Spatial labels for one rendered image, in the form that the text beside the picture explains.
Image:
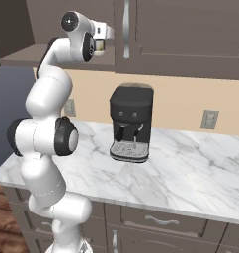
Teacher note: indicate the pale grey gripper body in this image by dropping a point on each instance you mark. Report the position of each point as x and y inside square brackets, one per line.
[99, 46]

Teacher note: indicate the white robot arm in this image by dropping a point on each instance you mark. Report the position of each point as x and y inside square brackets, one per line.
[45, 95]

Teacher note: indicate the brown base cabinet door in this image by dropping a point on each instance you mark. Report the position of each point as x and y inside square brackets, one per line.
[157, 245]

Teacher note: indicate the black coffee machine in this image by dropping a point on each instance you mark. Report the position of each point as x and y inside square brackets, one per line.
[131, 102]

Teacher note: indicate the brown drawer front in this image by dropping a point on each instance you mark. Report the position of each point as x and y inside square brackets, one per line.
[35, 220]
[235, 235]
[177, 215]

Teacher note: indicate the brown wall cabinet door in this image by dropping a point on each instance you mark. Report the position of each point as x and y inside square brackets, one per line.
[45, 16]
[190, 29]

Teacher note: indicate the grey wall outlet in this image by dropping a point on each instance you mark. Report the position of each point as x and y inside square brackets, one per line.
[209, 119]
[70, 107]

